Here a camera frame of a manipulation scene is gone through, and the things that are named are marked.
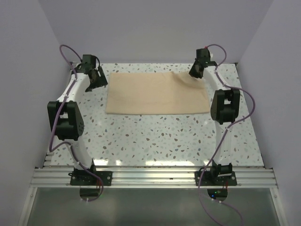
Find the beige cloth wrap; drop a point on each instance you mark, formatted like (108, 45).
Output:
(156, 94)

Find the aluminium rail frame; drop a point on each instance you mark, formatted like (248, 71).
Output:
(153, 177)

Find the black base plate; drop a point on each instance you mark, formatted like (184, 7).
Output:
(209, 180)
(82, 178)

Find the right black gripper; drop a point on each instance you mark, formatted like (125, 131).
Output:
(192, 72)

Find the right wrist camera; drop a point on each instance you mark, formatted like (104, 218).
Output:
(203, 54)

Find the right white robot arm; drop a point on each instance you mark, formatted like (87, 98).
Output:
(224, 111)

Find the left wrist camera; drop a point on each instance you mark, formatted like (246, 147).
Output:
(89, 61)

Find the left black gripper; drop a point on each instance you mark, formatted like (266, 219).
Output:
(101, 80)

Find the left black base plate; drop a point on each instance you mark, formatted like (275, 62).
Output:
(82, 178)

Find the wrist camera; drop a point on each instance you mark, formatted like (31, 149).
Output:
(203, 54)
(89, 61)

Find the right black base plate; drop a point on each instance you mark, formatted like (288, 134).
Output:
(209, 180)

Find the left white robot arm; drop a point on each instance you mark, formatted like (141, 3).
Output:
(66, 122)

